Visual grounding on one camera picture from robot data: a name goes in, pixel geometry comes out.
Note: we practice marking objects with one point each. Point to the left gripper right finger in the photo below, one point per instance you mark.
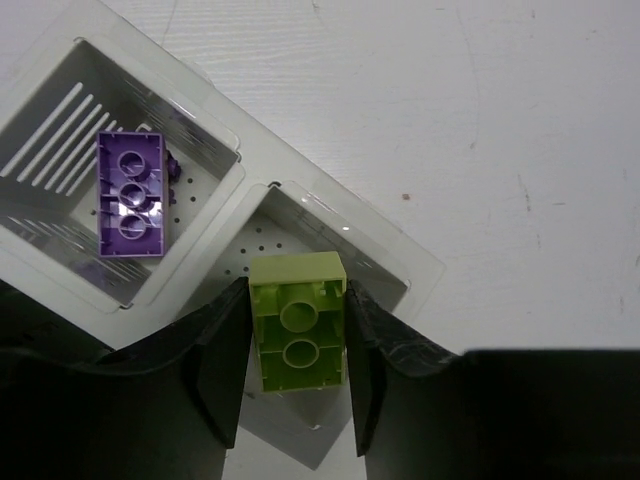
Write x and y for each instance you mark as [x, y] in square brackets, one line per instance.
[423, 412]

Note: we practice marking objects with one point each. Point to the purple long lego brick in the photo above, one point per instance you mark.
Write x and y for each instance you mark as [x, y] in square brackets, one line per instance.
[132, 194]

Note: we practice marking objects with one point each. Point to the green lego brick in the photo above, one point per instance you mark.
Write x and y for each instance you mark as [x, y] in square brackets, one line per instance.
[298, 314]

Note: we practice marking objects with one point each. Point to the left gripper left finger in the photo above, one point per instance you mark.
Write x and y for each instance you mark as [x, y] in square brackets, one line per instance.
[165, 407]

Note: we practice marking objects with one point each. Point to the white slotted container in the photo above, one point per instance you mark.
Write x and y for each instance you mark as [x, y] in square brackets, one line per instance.
[243, 193]

